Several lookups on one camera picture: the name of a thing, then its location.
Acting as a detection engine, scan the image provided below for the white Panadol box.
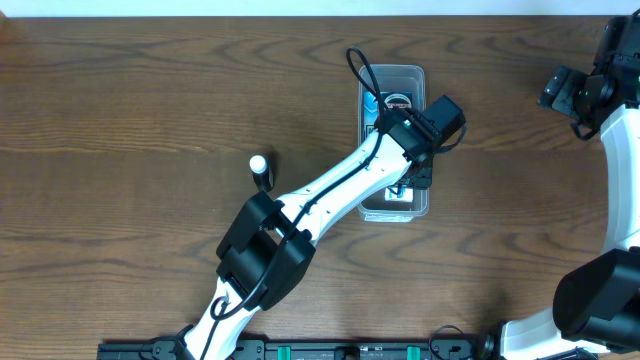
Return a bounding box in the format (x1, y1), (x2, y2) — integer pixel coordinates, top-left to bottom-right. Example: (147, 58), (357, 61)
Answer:
(384, 186), (414, 203)

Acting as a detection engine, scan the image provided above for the dark green round-logo box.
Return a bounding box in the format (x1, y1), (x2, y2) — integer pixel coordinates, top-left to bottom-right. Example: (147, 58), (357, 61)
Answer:
(381, 92), (413, 110)

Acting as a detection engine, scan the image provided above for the blue Kool Fever box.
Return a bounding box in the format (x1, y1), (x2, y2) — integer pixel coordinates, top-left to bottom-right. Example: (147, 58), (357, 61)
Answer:
(360, 91), (379, 142)

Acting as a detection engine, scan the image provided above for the dark bottle white cap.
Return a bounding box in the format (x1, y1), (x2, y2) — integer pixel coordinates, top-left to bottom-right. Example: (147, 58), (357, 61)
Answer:
(249, 155), (274, 193)

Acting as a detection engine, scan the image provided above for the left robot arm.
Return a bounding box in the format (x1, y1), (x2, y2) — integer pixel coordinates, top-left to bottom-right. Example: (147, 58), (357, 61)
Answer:
(183, 109), (458, 359)

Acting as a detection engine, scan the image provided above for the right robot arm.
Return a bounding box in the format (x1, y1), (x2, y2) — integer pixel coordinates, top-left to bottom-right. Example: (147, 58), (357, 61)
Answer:
(473, 13), (639, 359)

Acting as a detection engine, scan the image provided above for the clear plastic container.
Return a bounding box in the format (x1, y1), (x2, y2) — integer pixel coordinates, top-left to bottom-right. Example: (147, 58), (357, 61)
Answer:
(357, 64), (430, 223)

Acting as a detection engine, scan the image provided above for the black mounting rail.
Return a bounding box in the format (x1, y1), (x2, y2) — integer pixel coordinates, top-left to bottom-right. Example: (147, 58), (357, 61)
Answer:
(97, 338), (599, 360)

